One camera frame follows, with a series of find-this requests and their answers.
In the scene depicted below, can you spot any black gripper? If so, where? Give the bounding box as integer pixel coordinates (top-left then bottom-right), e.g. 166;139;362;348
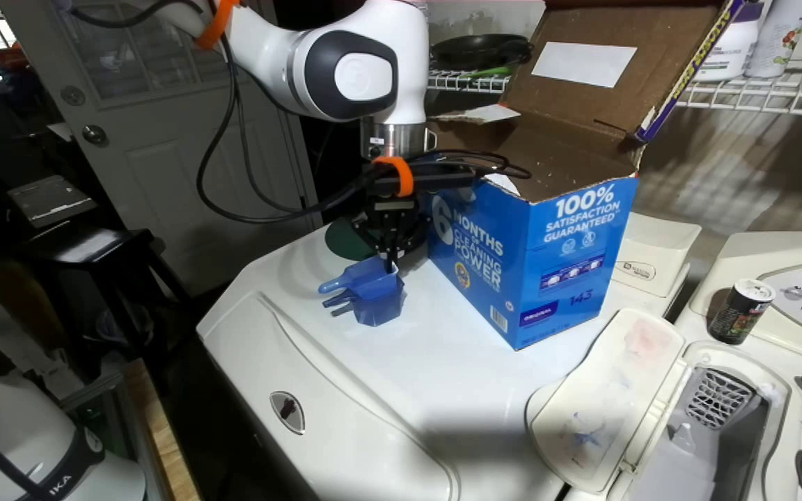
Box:
350;173;434;278

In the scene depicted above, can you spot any light blue measuring cup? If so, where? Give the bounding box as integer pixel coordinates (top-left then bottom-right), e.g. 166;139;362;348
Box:
323;291;408;331
315;256;411;323

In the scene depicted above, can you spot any dark green round lid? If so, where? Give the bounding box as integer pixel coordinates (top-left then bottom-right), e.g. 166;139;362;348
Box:
323;217;379;267

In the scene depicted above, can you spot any white washing machine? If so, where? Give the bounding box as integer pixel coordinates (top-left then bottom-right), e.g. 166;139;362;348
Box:
194;207;705;501

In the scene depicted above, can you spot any blue cardboard box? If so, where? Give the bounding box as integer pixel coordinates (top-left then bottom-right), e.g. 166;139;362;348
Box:
419;0;739;354

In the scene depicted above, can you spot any black frying pan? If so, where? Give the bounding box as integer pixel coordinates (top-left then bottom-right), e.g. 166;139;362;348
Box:
430;31;533;71

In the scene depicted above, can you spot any white lint trap lid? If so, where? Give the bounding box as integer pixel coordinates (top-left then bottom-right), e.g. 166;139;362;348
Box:
524;305;688;494

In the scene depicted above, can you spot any grey door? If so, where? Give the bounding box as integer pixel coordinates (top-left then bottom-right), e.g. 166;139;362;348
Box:
0;0;323;298

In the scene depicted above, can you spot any light wooden plank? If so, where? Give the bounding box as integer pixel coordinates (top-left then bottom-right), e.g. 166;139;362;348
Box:
123;358;201;501

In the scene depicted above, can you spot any black stand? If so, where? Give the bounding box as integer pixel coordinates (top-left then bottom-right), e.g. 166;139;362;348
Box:
4;173;194;377

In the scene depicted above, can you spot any dark drink can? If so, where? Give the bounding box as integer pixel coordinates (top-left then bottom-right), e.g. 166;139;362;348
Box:
705;274;778;348

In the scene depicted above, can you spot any white dryer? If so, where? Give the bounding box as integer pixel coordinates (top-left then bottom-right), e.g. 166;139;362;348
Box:
620;228;802;501

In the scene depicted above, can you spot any orange cable strap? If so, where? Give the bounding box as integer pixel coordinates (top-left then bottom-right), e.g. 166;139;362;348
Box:
366;152;418;199
194;0;242;52

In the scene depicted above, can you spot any white wire shelf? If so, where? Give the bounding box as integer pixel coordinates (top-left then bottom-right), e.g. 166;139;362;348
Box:
423;52;802;120

